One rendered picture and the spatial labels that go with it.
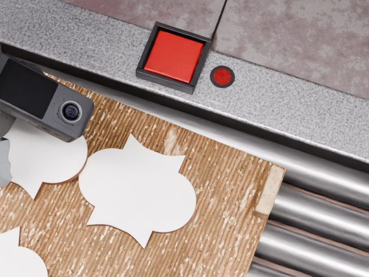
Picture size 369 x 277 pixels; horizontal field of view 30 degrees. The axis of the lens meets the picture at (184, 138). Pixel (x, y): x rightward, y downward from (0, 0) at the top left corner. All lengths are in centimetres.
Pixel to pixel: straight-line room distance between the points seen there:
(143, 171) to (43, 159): 11
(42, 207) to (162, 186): 14
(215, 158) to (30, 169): 21
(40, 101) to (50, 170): 15
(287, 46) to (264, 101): 111
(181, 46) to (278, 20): 115
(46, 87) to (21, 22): 26
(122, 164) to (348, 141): 28
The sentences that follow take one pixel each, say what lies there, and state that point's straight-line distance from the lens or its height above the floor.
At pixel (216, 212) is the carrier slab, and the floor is 94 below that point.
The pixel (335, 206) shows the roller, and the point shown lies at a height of 92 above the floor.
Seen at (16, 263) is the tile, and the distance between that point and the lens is 78.
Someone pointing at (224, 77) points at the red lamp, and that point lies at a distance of 87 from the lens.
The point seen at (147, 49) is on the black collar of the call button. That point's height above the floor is 93.
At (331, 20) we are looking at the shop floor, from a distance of 204.
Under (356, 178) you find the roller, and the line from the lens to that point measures 85.
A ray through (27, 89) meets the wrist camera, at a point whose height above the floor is 110.
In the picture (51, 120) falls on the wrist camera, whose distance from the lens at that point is 67.
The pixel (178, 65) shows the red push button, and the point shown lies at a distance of 86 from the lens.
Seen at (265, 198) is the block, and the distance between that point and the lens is 77.
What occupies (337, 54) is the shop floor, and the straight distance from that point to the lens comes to 199.
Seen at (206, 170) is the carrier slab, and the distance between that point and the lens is 80.
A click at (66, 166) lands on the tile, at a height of 95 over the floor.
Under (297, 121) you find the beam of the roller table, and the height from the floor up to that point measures 92.
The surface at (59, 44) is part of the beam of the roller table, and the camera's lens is 90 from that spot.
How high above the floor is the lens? 169
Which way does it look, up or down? 68 degrees down
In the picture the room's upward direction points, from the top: 6 degrees clockwise
